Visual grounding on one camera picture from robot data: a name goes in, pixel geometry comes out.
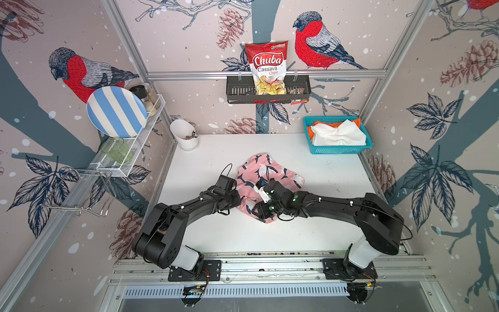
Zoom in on blue white striped plate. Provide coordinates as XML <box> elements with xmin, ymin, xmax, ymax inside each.
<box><xmin>87</xmin><ymin>86</ymin><xmax>148</xmax><ymax>139</ymax></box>

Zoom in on pink patterned shorts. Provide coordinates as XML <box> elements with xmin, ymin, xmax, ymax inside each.
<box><xmin>236</xmin><ymin>153</ymin><xmax>305</xmax><ymax>224</ymax></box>

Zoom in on clear acrylic wall shelf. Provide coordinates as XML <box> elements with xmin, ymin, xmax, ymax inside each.
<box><xmin>82</xmin><ymin>94</ymin><xmax>166</xmax><ymax>178</ymax></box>

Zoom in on teal plastic basket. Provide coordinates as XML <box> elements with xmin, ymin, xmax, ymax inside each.
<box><xmin>303</xmin><ymin>116</ymin><xmax>373</xmax><ymax>155</ymax></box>

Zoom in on orange shorts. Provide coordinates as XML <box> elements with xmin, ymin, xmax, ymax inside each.
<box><xmin>307</xmin><ymin>118</ymin><xmax>362</xmax><ymax>140</ymax></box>

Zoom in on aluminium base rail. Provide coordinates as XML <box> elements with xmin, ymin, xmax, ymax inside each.
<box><xmin>105</xmin><ymin>252</ymin><xmax>437</xmax><ymax>307</ymax></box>

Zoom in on green glass bowl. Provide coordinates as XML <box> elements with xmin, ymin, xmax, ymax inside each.
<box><xmin>100</xmin><ymin>137</ymin><xmax>133</xmax><ymax>164</ymax></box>

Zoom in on white ceramic cup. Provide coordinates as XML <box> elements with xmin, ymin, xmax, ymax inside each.
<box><xmin>170</xmin><ymin>119</ymin><xmax>200</xmax><ymax>151</ymax></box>

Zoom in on black wire wall basket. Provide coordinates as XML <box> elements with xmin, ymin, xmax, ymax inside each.
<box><xmin>226</xmin><ymin>75</ymin><xmax>311</xmax><ymax>104</ymax></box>

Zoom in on small snack packet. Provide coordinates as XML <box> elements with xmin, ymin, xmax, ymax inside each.
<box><xmin>287</xmin><ymin>87</ymin><xmax>305</xmax><ymax>95</ymax></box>

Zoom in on dark lid spice jar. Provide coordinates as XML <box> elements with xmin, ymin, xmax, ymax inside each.
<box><xmin>129</xmin><ymin>85</ymin><xmax>155</xmax><ymax>116</ymax></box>

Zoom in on chrome wire wall rack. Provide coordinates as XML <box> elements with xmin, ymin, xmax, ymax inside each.
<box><xmin>40</xmin><ymin>168</ymin><xmax>116</xmax><ymax>218</ymax></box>

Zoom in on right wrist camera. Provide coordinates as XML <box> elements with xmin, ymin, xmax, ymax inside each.
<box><xmin>253</xmin><ymin>181</ymin><xmax>271</xmax><ymax>204</ymax></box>

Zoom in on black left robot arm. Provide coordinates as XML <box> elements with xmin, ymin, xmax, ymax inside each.
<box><xmin>132</xmin><ymin>175</ymin><xmax>241</xmax><ymax>274</ymax></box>

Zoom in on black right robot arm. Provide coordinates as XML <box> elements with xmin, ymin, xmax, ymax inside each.
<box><xmin>252</xmin><ymin>179</ymin><xmax>404</xmax><ymax>271</ymax></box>

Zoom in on red Chuba chips bag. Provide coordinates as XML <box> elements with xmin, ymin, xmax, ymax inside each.
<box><xmin>245</xmin><ymin>41</ymin><xmax>288</xmax><ymax>96</ymax></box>

